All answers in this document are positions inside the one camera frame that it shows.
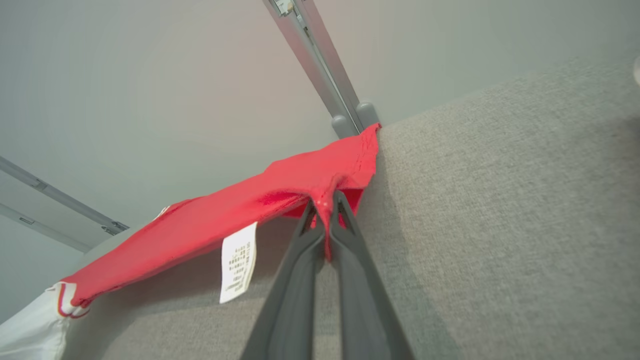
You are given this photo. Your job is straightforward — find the red shorts with white stripes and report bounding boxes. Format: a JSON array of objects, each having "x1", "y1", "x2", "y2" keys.
[{"x1": 0, "y1": 122, "x2": 383, "y2": 360}]

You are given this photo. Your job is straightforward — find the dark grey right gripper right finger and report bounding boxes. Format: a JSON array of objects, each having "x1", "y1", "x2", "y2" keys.
[{"x1": 327, "y1": 190, "x2": 416, "y2": 360}]

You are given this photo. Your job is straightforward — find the grey fabric sofa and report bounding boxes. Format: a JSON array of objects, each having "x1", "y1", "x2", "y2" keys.
[{"x1": 60, "y1": 50, "x2": 640, "y2": 360}]

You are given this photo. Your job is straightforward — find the grey double partition post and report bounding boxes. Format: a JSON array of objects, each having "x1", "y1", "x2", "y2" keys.
[{"x1": 262, "y1": 0, "x2": 381, "y2": 140}]

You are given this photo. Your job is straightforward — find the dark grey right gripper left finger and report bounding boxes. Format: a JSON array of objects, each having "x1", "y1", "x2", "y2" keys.
[{"x1": 240, "y1": 200, "x2": 326, "y2": 360}]

